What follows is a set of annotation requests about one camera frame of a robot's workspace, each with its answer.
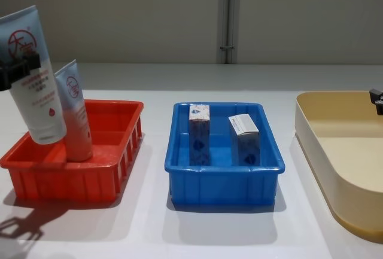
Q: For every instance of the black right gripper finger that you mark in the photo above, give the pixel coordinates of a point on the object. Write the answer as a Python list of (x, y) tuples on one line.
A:
[(377, 100)]

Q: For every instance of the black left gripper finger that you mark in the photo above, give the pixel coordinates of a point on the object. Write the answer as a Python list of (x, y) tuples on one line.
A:
[(30, 62)]

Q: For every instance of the large white cream tube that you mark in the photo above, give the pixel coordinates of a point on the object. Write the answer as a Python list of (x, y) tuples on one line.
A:
[(39, 106)]

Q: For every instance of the cream plastic tub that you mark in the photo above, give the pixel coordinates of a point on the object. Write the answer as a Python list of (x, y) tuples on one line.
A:
[(344, 157)]

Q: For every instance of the small white cream tube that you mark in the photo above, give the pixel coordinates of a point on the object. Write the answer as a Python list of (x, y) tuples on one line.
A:
[(76, 115)]

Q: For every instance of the red plastic tray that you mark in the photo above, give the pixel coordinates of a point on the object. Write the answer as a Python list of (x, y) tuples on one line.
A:
[(60, 181)]

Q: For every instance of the blue carton box, white flap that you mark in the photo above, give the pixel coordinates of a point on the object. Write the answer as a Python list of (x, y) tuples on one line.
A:
[(248, 148)]

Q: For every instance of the blue plastic tray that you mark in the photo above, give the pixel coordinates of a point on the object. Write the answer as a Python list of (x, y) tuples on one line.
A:
[(221, 187)]

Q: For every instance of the blue patterned carton box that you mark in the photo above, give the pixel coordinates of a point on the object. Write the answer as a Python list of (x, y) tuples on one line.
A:
[(200, 139)]

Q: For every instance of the grey striped post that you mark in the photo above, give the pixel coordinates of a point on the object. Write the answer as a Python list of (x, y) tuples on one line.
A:
[(229, 16)]

